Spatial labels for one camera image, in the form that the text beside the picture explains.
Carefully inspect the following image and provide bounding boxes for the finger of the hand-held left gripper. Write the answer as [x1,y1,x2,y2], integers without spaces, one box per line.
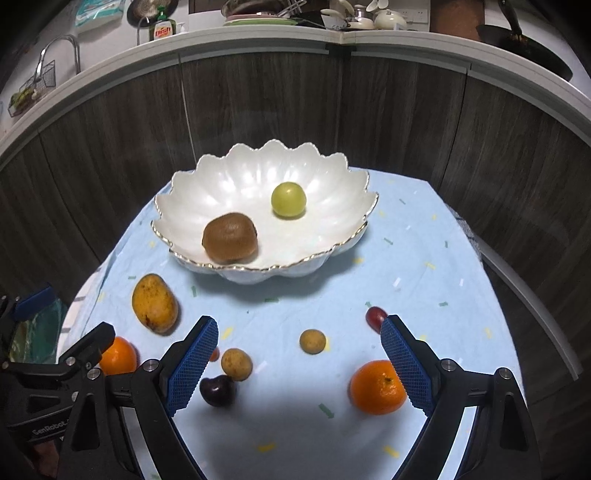
[58,322,116,376]
[0,284,55,333]

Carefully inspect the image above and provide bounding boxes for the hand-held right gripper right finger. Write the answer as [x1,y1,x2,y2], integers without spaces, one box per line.
[380,315,541,480]

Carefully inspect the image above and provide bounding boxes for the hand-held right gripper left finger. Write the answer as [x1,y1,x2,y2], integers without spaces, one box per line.
[58,316,220,480]

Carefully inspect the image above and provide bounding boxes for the orange mandarin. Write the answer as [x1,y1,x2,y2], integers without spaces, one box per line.
[348,360,408,415]
[98,336,139,376]

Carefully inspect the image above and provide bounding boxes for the dark purple grape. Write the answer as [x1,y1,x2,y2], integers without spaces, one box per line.
[199,375,237,408]

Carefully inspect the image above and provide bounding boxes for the brown longan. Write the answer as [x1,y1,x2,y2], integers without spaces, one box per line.
[221,348,253,382]
[299,329,327,355]

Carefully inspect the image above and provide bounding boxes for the red grape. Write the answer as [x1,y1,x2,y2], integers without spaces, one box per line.
[365,305,389,334]

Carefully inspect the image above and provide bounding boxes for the white scalloped bowl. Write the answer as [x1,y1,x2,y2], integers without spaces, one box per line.
[151,140,379,283]

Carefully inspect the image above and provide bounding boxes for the green plastic bag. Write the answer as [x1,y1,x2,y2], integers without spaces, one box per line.
[9,298,68,365]

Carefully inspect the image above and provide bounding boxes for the brown potato on cloth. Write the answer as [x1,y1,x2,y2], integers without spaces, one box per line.
[131,273,179,334]

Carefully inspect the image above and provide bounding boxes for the light blue tablecloth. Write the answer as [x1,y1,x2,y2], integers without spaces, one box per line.
[58,167,525,480]

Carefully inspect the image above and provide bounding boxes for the brown kiwi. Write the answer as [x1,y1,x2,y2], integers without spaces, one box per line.
[202,212,258,265]

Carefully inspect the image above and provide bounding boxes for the green plum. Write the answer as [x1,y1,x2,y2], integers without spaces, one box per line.
[270,182,307,218]

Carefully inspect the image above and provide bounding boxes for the metal faucet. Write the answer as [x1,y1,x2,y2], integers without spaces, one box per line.
[36,35,82,88]

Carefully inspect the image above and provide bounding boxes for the dark wooden cabinet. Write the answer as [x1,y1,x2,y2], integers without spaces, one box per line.
[0,46,591,379]

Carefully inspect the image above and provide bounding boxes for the tissue pack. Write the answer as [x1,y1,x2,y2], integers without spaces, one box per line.
[74,0,127,33]

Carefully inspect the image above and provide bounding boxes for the green dish soap bottle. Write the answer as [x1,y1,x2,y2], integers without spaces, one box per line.
[148,6,177,42]

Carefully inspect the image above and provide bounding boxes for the white kitchen countertop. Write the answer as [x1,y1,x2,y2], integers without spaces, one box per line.
[0,21,591,162]

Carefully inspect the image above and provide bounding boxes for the black wok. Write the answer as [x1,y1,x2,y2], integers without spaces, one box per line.
[476,0,573,81]

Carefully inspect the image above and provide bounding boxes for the stack of plates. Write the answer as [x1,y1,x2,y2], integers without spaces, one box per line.
[224,14,298,27]

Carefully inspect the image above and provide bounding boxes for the small lidded pot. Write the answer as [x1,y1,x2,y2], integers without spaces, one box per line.
[346,7,375,29]

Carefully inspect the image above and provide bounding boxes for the brown cutting board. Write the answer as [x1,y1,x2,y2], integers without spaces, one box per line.
[430,0,485,35]

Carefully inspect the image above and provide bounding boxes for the steel pot on plates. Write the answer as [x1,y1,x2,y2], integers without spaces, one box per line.
[222,0,305,19]

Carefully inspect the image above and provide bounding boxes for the black wire basket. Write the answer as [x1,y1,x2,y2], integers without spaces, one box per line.
[7,60,56,116]

